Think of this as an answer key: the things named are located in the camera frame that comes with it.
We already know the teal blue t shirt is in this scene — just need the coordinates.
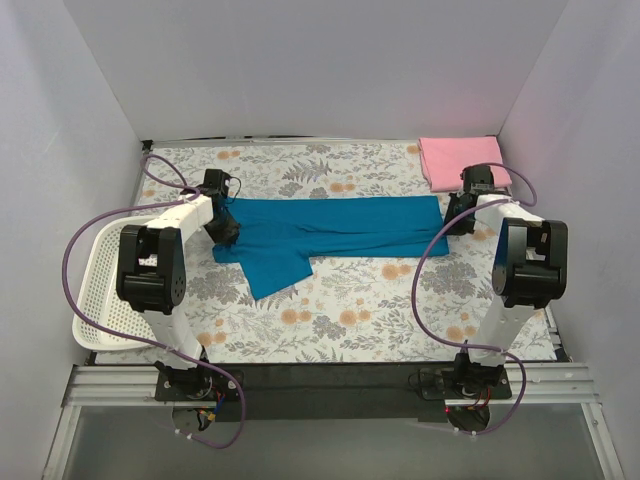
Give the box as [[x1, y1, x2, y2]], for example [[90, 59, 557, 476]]
[[213, 196, 444, 300]]

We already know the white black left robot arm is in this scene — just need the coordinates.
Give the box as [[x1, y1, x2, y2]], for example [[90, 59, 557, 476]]
[[116, 169, 240, 400]]

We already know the floral patterned table mat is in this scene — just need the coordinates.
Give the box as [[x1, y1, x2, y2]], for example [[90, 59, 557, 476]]
[[127, 140, 559, 364]]

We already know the folded pink t shirt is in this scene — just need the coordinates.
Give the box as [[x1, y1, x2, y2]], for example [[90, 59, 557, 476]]
[[418, 136, 502, 193]]

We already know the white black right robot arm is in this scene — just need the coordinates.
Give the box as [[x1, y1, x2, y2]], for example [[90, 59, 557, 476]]
[[445, 163, 568, 398]]

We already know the white perforated plastic basket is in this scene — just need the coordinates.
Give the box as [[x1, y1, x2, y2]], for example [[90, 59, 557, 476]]
[[72, 215, 155, 352]]

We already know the black front mounting rail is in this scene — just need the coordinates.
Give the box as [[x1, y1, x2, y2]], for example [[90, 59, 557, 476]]
[[154, 360, 519, 424]]

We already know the aluminium table frame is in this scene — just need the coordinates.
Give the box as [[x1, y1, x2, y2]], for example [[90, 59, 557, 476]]
[[64, 144, 623, 479]]

